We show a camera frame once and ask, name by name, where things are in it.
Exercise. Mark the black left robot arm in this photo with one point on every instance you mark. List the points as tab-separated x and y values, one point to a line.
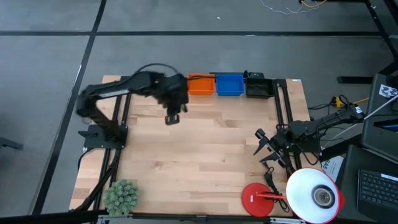
109	90

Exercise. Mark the black stand foot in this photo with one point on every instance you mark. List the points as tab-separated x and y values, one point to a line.
9	143
354	80

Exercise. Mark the artificial green potted plant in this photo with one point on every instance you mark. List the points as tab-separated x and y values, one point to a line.
121	197

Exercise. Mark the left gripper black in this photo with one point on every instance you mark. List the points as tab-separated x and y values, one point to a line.
172	90

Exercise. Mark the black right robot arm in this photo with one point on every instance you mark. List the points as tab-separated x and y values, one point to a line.
329	119

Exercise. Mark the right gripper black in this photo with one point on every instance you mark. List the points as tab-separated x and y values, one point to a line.
281	141

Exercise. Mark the black aluminium table frame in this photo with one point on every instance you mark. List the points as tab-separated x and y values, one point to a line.
286	93

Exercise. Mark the white rod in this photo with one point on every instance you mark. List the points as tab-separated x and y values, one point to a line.
381	107

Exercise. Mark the black laptop keyboard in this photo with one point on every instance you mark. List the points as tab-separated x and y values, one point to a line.
377	189

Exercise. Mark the blue plastic basket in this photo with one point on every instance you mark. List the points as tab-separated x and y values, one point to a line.
230	85

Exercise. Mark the white patterned tag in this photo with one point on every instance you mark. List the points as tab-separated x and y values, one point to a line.
387	91

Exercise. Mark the orange plastic basket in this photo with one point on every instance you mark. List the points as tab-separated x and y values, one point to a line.
201	85

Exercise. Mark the red desk lamp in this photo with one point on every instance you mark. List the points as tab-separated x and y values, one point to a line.
258	200

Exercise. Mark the white paper sheet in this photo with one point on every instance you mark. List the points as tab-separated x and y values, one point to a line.
334	169

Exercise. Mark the black plastic basket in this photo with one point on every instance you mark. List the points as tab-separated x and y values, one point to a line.
259	88

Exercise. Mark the black frame beam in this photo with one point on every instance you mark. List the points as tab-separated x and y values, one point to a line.
377	23

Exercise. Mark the black box green light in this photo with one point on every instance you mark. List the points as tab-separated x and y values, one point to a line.
256	75

